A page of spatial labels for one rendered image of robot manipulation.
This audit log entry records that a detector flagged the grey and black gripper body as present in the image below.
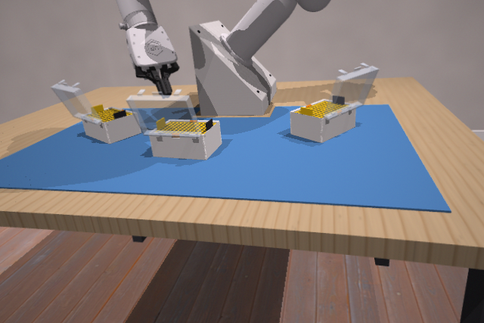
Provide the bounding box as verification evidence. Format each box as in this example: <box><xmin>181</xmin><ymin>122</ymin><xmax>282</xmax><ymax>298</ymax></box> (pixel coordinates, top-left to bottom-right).
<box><xmin>126</xmin><ymin>21</ymin><xmax>178</xmax><ymax>72</ymax></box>

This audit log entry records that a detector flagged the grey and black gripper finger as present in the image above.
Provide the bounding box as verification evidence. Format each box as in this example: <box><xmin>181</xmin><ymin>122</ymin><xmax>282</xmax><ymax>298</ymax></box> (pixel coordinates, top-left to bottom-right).
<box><xmin>135</xmin><ymin>65</ymin><xmax>168</xmax><ymax>95</ymax></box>
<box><xmin>160</xmin><ymin>62</ymin><xmax>179</xmax><ymax>95</ymax></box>

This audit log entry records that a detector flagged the blue bench mat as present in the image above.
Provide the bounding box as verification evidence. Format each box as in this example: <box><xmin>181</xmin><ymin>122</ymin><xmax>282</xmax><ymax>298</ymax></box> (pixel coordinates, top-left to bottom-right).
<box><xmin>0</xmin><ymin>104</ymin><xmax>451</xmax><ymax>213</ymax></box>

